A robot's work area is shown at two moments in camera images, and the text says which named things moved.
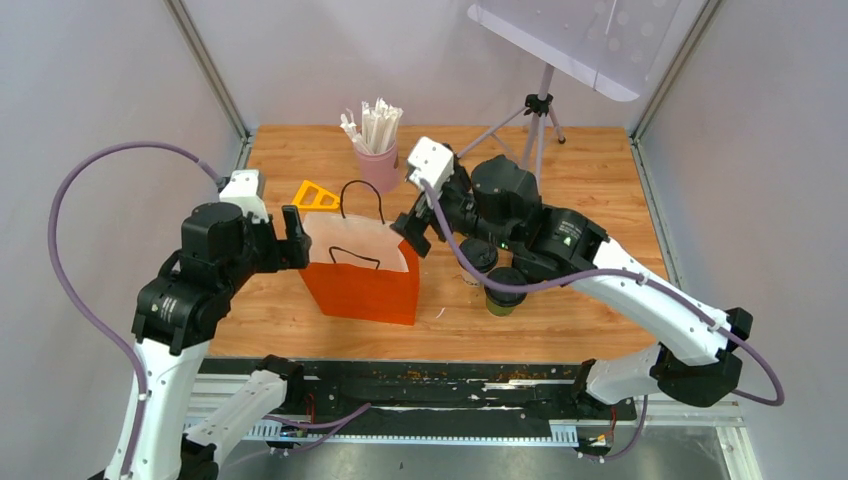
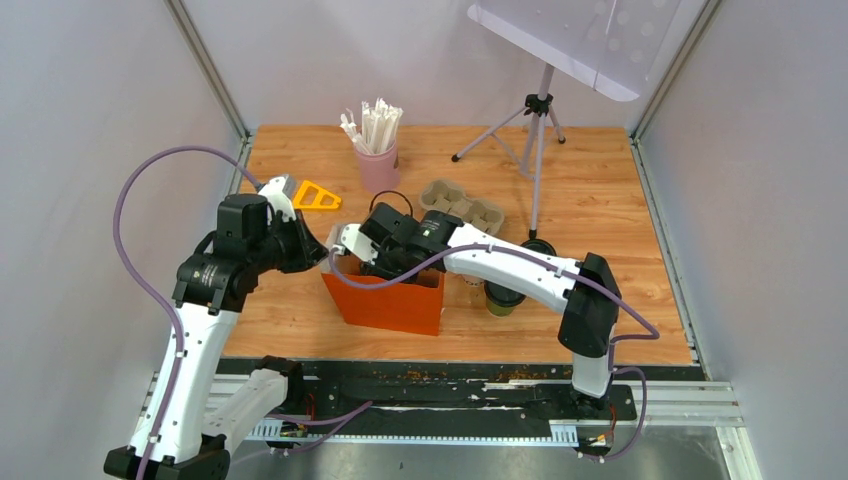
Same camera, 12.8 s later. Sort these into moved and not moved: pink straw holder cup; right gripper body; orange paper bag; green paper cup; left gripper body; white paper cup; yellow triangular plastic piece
Moved: right gripper body; orange paper bag
Not moved: green paper cup; white paper cup; yellow triangular plastic piece; pink straw holder cup; left gripper body
